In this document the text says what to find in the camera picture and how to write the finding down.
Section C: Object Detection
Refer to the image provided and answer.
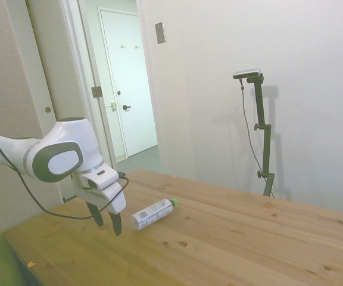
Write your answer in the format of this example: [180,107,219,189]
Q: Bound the black camera stand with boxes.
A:
[246,74,277,197]

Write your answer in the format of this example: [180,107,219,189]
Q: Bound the white green-capped water bottle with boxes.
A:
[131,197,180,231]

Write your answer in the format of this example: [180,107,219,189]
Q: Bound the silver camera on stand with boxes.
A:
[232,68,263,80]

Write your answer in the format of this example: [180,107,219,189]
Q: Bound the beige open door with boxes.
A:
[24,0,114,205]

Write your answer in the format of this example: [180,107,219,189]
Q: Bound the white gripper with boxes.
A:
[71,166,127,237]

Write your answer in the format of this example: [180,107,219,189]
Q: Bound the white door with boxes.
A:
[98,7,159,163]

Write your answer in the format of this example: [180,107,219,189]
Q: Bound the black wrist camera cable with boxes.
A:
[0,128,130,220]

